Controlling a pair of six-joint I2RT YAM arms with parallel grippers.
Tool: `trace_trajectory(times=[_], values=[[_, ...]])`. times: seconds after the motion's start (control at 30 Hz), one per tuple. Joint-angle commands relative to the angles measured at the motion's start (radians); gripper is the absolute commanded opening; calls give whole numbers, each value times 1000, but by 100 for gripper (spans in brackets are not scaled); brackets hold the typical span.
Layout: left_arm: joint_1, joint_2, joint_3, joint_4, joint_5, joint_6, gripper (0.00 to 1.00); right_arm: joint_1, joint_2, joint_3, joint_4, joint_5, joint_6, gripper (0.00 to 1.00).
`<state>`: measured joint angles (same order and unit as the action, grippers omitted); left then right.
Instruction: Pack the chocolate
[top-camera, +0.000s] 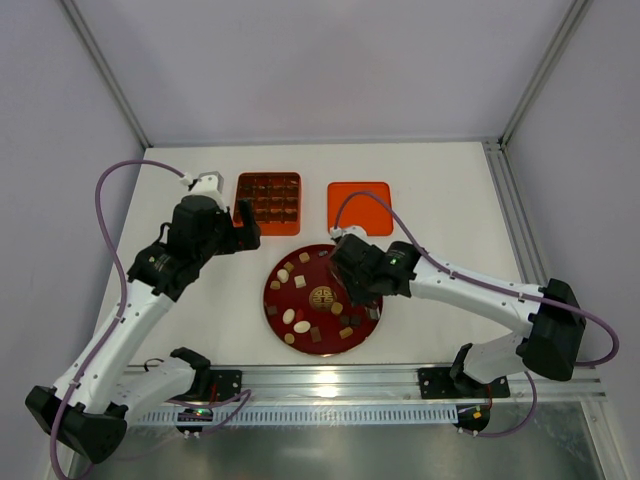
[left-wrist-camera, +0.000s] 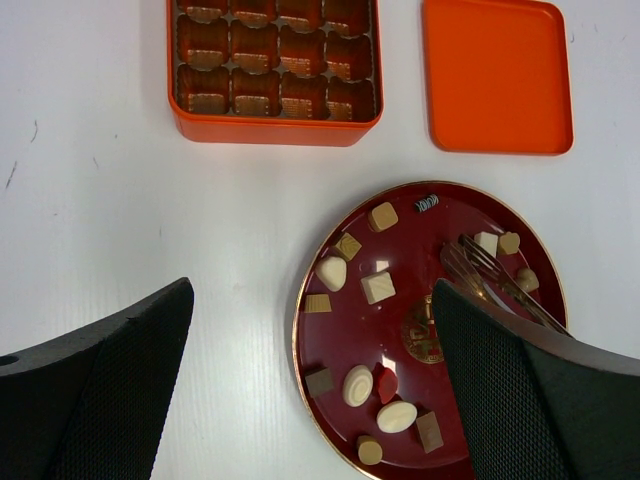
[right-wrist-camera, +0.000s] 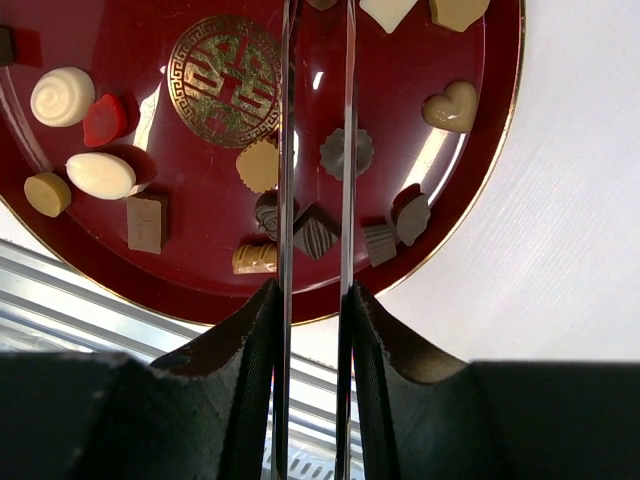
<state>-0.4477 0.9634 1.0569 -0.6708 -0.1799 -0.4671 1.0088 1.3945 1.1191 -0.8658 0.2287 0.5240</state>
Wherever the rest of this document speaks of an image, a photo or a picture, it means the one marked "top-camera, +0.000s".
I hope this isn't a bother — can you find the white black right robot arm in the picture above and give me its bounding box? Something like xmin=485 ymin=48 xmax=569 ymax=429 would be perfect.
xmin=330 ymin=229 xmax=586 ymax=397

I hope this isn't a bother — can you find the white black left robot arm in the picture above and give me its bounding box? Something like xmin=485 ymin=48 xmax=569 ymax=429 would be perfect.
xmin=25 ymin=195 xmax=261 ymax=464

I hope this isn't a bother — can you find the orange compartment chocolate box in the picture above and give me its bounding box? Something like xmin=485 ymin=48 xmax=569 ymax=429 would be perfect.
xmin=233 ymin=172 xmax=302 ymax=236

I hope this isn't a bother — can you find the tan scalloped round chocolate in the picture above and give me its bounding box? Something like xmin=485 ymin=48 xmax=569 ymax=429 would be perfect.
xmin=331 ymin=302 xmax=343 ymax=315

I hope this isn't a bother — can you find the cream cube chocolate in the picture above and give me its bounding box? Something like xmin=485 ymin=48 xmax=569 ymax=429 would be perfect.
xmin=294 ymin=275 xmax=306 ymax=288

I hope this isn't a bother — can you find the tan bar chocolate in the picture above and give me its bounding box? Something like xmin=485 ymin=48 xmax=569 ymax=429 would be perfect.
xmin=339 ymin=327 xmax=353 ymax=339

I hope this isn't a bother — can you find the cream round chocolate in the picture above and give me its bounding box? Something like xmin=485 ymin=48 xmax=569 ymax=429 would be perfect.
xmin=277 ymin=269 xmax=289 ymax=283

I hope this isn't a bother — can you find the brown rectangular chocolate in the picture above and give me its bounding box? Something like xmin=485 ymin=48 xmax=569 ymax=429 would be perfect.
xmin=310 ymin=327 xmax=322 ymax=343

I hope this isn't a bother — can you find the white oval chocolate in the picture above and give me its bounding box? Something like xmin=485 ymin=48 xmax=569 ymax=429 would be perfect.
xmin=293 ymin=321 xmax=311 ymax=334

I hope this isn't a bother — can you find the orange box lid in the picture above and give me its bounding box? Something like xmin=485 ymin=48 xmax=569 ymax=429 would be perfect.
xmin=327 ymin=181 xmax=394 ymax=237

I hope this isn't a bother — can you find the round red plate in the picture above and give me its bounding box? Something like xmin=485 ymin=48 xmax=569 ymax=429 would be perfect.
xmin=263 ymin=244 xmax=383 ymax=357

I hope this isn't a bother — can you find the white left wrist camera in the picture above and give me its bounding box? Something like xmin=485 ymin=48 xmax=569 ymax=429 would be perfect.
xmin=180 ymin=171 xmax=227 ymax=210

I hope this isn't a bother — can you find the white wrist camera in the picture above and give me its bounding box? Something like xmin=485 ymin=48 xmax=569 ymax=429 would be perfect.
xmin=329 ymin=225 xmax=368 ymax=243
xmin=180 ymin=171 xmax=227 ymax=210

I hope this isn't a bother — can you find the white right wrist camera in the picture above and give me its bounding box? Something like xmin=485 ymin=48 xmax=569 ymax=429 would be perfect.
xmin=329 ymin=225 xmax=368 ymax=243

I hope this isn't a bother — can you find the aluminium mounting rail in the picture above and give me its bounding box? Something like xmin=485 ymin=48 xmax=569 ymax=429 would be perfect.
xmin=219 ymin=364 xmax=607 ymax=405

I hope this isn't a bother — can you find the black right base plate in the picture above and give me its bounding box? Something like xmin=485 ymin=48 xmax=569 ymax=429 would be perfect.
xmin=417 ymin=366 xmax=510 ymax=400

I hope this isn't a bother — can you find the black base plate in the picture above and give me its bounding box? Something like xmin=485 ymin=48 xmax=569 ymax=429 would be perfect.
xmin=205 ymin=369 xmax=243 ymax=403
xmin=417 ymin=366 xmax=510 ymax=400

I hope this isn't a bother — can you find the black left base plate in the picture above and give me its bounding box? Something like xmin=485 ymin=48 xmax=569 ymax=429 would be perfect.
xmin=205 ymin=369 xmax=243 ymax=403

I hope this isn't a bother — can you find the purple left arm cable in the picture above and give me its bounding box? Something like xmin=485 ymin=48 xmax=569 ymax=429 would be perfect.
xmin=49 ymin=159 xmax=254 ymax=479

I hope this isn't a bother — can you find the grey perforated cable tray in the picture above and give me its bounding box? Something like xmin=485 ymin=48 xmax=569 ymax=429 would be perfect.
xmin=137 ymin=404 xmax=458 ymax=427

